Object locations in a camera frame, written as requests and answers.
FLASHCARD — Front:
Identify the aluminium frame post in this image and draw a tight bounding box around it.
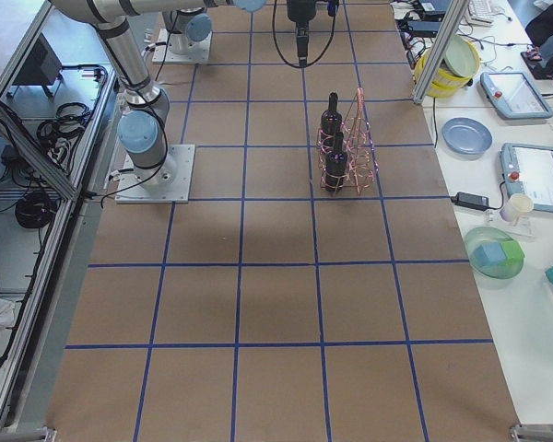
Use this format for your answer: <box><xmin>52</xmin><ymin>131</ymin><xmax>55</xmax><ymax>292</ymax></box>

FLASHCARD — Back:
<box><xmin>412</xmin><ymin>0</ymin><xmax>468</xmax><ymax>105</ymax></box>

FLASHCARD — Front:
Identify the teach pendant far side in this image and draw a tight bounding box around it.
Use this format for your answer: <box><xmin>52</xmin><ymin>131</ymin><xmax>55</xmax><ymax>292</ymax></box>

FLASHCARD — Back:
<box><xmin>479</xmin><ymin>72</ymin><xmax>553</xmax><ymax>120</ymax></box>

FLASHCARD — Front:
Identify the dark wine bottle slot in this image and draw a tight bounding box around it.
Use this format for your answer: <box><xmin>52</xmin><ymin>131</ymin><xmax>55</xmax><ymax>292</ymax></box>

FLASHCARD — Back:
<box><xmin>324</xmin><ymin>132</ymin><xmax>347</xmax><ymax>193</ymax></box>
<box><xmin>320</xmin><ymin>92</ymin><xmax>342</xmax><ymax>143</ymax></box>

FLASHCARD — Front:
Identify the yellow rimmed wooden basket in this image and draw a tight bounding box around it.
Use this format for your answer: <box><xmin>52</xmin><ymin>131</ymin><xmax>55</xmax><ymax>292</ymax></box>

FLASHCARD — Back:
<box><xmin>427</xmin><ymin>37</ymin><xmax>480</xmax><ymax>98</ymax></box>

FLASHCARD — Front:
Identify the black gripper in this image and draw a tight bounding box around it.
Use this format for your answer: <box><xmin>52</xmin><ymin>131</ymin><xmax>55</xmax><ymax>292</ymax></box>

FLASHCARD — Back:
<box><xmin>286</xmin><ymin>0</ymin><xmax>316</xmax><ymax>67</ymax></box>

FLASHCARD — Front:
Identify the blue plate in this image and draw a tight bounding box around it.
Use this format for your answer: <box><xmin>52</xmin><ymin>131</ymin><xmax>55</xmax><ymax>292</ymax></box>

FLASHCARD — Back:
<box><xmin>441</xmin><ymin>117</ymin><xmax>493</xmax><ymax>156</ymax></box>

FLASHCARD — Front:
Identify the dark wine bottle near slot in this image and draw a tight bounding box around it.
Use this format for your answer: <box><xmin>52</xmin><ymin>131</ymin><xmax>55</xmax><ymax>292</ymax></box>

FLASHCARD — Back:
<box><xmin>324</xmin><ymin>132</ymin><xmax>347</xmax><ymax>193</ymax></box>

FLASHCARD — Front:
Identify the black power adapter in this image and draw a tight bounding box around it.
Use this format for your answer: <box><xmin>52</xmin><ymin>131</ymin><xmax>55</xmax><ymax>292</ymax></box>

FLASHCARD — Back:
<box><xmin>451</xmin><ymin>192</ymin><xmax>489</xmax><ymax>211</ymax></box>

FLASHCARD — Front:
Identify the pale green plate in basket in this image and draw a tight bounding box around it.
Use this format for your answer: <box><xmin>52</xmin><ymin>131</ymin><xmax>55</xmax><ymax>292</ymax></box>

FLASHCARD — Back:
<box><xmin>443</xmin><ymin>35</ymin><xmax>477</xmax><ymax>77</ymax></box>

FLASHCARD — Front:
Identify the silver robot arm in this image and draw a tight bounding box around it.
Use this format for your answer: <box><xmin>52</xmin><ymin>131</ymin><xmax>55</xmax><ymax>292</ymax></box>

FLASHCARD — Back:
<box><xmin>162</xmin><ymin>7</ymin><xmax>212</xmax><ymax>55</ymax></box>
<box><xmin>52</xmin><ymin>0</ymin><xmax>265</xmax><ymax>184</ymax></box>

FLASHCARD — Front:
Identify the paper cup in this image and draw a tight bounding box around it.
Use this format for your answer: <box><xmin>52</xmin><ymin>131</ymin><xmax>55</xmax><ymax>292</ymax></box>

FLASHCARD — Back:
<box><xmin>500</xmin><ymin>193</ymin><xmax>534</xmax><ymax>223</ymax></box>

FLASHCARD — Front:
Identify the copper wire wine basket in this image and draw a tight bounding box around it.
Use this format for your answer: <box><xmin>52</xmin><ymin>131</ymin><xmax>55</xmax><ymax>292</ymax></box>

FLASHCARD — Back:
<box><xmin>316</xmin><ymin>87</ymin><xmax>378</xmax><ymax>195</ymax></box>

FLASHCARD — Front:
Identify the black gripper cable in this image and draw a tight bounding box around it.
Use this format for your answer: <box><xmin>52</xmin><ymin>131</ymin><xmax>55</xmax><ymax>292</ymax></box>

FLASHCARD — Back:
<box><xmin>270</xmin><ymin>0</ymin><xmax>337</xmax><ymax>70</ymax></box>

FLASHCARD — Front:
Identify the dark wine bottle far slot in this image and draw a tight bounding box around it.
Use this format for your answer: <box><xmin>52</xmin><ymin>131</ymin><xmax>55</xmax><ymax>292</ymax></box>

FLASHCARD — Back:
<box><xmin>320</xmin><ymin>92</ymin><xmax>342</xmax><ymax>143</ymax></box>

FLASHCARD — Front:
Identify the teach pendant near plate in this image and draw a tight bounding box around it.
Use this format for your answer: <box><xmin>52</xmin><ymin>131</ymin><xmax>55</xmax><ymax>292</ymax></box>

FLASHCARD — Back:
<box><xmin>500</xmin><ymin>143</ymin><xmax>553</xmax><ymax>213</ymax></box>

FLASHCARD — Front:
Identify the green bowl with blocks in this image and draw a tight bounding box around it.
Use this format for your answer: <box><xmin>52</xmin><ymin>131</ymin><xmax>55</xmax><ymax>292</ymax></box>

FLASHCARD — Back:
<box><xmin>464</xmin><ymin>227</ymin><xmax>525</xmax><ymax>279</ymax></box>

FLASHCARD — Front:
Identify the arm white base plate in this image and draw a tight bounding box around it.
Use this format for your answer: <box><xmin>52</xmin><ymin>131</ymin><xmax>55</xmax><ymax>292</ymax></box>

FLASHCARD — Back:
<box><xmin>152</xmin><ymin>29</ymin><xmax>212</xmax><ymax>64</ymax></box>
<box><xmin>114</xmin><ymin>145</ymin><xmax>195</xmax><ymax>204</ymax></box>

